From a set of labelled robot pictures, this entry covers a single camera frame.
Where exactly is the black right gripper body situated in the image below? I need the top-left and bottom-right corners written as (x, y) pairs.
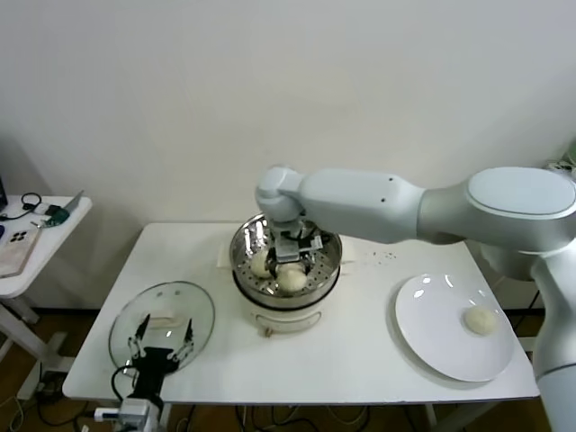
top-left (276, 246), bottom-right (318, 266)

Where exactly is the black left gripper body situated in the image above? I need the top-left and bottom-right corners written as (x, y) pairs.
top-left (130, 346), bottom-right (181, 400)

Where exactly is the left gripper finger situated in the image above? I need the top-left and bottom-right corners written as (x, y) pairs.
top-left (173, 318), bottom-right (195, 360)
top-left (125, 314), bottom-right (152, 361)

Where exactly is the white steamed baozi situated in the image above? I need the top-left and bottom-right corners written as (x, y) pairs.
top-left (249, 251), bottom-right (272, 278)
top-left (274, 265), bottom-right (309, 296)
top-left (463, 307), bottom-right (499, 338)

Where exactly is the glass lid with white handle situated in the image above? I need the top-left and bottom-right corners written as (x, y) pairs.
top-left (108, 281), bottom-right (216, 380)

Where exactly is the stainless steel steamer basket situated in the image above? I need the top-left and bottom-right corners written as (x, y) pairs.
top-left (218, 213), bottom-right (359, 311)

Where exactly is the black floor power box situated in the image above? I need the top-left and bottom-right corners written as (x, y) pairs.
top-left (38, 371), bottom-right (68, 397)

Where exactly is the white side table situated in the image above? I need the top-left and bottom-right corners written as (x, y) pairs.
top-left (0, 195), bottom-right (95, 377)

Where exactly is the white round plate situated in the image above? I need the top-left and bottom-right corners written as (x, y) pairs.
top-left (394, 273), bottom-right (515, 383)

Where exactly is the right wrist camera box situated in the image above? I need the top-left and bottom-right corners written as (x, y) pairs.
top-left (274, 233), bottom-right (323, 263)

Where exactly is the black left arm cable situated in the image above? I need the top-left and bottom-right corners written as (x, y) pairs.
top-left (111, 364), bottom-right (139, 401)

